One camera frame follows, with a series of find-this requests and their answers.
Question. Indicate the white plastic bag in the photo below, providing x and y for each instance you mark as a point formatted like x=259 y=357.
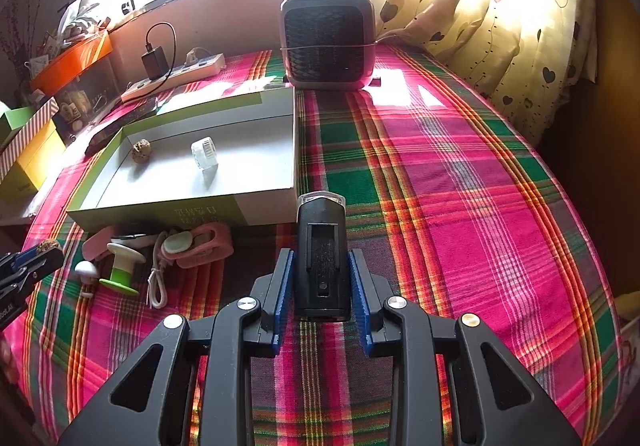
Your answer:
x=80 y=13

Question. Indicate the black charger adapter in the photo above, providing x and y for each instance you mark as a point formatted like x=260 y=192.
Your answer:
x=155 y=63

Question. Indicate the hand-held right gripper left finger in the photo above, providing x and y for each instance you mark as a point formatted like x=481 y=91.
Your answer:
x=283 y=296

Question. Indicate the brown walnut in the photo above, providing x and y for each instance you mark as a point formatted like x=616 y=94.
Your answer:
x=48 y=245
x=139 y=149

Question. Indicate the orange box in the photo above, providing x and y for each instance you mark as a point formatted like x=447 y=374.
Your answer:
x=70 y=61

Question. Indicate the clear display case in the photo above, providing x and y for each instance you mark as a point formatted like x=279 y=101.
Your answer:
x=85 y=91

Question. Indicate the small white plastic piece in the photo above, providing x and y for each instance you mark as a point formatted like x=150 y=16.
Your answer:
x=202 y=156

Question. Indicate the pink plastic holder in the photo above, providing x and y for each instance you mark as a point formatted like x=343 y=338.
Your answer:
x=220 y=246

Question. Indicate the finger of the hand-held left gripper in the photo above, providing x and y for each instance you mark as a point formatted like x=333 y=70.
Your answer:
x=15 y=285
x=30 y=262

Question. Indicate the red striped box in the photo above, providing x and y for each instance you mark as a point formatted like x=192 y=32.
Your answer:
x=30 y=131

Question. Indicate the green white spool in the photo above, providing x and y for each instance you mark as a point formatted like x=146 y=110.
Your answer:
x=120 y=271

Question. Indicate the white power strip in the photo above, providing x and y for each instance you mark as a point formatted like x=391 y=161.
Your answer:
x=200 y=66

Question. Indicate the yellow box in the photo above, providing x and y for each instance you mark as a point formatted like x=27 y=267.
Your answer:
x=35 y=161

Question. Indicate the dried red branches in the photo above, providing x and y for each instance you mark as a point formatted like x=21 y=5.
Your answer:
x=17 y=36

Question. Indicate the white green cardboard box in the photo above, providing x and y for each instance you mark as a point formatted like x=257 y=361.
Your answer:
x=250 y=151

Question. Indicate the plaid blanket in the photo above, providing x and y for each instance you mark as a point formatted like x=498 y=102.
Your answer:
x=450 y=201

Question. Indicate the black smartphone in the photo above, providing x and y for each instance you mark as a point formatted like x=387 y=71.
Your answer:
x=115 y=126

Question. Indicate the white plug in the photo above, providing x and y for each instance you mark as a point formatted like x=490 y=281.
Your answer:
x=191 y=57

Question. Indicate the green tissue box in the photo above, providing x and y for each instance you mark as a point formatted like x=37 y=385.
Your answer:
x=12 y=118

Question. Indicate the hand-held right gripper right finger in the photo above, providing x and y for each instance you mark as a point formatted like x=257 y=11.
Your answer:
x=361 y=296

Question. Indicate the white mushroom shaped piece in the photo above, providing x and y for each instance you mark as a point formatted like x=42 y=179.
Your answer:
x=85 y=268

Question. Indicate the black rectangular clip device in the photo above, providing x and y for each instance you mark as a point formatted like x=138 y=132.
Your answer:
x=320 y=251

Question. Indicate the cream heart print curtain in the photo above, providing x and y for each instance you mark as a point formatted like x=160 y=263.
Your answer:
x=500 y=26

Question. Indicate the grey portable fan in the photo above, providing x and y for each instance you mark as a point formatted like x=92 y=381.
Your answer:
x=327 y=41

